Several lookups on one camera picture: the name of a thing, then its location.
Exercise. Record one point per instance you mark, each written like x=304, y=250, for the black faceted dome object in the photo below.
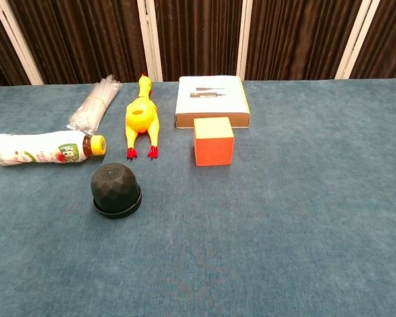
x=113, y=185

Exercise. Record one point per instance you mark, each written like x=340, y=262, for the black round lid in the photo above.
x=117, y=215

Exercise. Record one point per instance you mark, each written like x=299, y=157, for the orange and yellow cube block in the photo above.
x=214, y=148

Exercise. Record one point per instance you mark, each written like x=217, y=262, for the white flat cardboard box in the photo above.
x=211, y=99

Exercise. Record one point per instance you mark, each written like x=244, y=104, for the yellow rubber chicken toy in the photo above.
x=140, y=115

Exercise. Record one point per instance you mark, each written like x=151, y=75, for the blue felt table cover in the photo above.
x=283, y=214

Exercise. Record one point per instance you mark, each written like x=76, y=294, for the clear bag of plastic straws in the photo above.
x=92, y=105

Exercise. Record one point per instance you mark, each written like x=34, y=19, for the dark brown pleated curtain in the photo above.
x=198, y=33

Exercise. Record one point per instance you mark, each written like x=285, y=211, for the white bottle with yellow cap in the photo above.
x=36, y=148

